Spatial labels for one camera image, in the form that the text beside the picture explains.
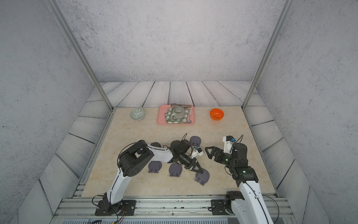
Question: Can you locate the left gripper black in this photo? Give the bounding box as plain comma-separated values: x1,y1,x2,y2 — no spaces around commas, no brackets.
179,153,205,174

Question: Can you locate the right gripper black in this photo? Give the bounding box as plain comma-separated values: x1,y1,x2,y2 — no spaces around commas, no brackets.
206,146,237,169

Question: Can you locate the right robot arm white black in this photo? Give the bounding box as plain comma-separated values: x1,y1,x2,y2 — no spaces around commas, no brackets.
205,143,274,224

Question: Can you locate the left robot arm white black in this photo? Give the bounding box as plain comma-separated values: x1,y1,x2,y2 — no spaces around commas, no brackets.
103,139,204,205

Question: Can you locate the dark phone stand back middle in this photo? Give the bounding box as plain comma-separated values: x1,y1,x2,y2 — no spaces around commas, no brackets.
170,140,181,151

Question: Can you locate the dark phone stand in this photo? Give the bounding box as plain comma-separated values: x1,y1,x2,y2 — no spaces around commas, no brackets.
150,142,161,147
170,140,181,151

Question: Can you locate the dark phone stand back left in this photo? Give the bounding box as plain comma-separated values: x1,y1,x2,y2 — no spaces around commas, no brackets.
150,142,161,147

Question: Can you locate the orange bowl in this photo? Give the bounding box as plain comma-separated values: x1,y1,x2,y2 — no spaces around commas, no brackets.
210,108,225,121

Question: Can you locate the metal spoon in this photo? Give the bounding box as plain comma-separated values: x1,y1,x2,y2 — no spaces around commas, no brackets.
186,108,192,124

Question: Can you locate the striped ceramic cup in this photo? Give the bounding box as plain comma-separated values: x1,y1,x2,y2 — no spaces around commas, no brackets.
171,106,185,120

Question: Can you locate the green checkered cloth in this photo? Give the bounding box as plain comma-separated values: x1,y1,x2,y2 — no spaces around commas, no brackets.
165,107,189,124

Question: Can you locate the pink tray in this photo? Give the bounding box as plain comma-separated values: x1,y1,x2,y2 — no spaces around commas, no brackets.
157,105,195,125

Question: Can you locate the brown wooden spoon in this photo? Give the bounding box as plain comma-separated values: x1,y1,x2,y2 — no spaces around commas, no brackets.
171,103,192,108

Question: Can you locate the green patterned dish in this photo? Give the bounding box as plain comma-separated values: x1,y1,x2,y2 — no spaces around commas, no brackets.
130,108,145,121

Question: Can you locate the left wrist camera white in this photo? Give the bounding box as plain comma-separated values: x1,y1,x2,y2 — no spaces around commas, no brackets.
191,147,204,158

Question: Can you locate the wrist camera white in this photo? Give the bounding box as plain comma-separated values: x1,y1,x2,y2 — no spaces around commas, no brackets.
191,147,204,158
223,135,235,154

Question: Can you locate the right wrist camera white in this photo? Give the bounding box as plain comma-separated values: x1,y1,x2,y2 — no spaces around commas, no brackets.
223,135,235,154

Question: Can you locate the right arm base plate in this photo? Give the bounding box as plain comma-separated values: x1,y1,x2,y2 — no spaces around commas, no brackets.
208,199,233,215

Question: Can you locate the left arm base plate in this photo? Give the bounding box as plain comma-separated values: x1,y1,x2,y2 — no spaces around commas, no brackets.
95,198,137,216

